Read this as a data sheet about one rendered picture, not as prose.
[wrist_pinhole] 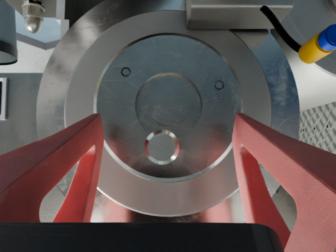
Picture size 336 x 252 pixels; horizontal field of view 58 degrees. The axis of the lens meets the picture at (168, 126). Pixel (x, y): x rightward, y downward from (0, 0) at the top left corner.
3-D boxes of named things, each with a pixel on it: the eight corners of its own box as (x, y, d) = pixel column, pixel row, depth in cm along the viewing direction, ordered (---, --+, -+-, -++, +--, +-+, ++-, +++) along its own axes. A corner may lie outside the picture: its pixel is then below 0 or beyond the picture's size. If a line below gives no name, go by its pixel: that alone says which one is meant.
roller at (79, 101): (286, 26, 17) (257, 233, 16) (214, 101, 43) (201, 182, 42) (84, -7, 17) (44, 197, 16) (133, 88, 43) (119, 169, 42)
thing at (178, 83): (253, 42, 15) (235, 192, 15) (243, 54, 17) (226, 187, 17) (105, 21, 15) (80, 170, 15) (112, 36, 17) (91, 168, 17)
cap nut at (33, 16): (39, 2, 49) (39, 29, 49) (48, 12, 53) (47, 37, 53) (17, 2, 49) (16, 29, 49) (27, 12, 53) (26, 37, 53)
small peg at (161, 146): (181, 131, 12) (176, 167, 12) (178, 135, 15) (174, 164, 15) (146, 126, 12) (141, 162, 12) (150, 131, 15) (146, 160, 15)
